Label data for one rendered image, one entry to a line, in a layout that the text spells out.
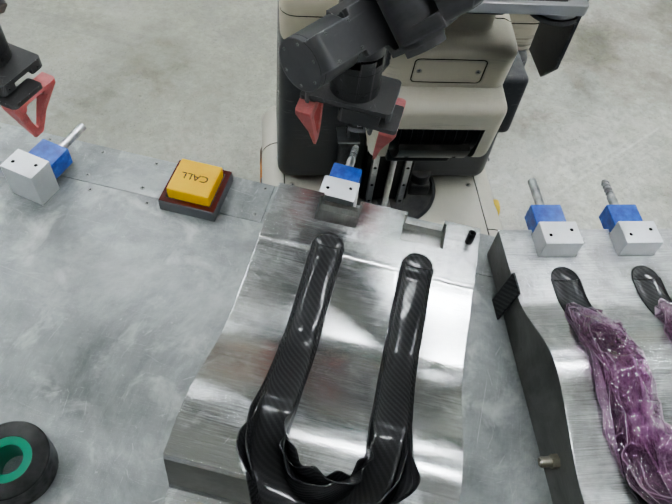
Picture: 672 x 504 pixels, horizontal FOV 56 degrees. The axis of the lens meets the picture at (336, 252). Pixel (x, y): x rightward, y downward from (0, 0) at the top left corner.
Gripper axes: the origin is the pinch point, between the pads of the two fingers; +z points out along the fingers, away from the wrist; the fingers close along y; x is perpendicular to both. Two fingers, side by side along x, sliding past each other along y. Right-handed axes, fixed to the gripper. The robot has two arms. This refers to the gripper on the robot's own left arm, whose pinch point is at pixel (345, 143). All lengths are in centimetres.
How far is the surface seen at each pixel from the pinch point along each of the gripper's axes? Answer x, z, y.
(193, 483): -43.7, 3.7, -2.8
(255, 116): 97, 93, -47
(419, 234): -6.3, 6.1, 12.1
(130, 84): 97, 94, -93
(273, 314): -24.3, 4.2, -1.5
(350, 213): -6.3, 5.6, 2.9
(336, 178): 0.3, 7.1, -0.6
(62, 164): -7.4, 10.2, -37.6
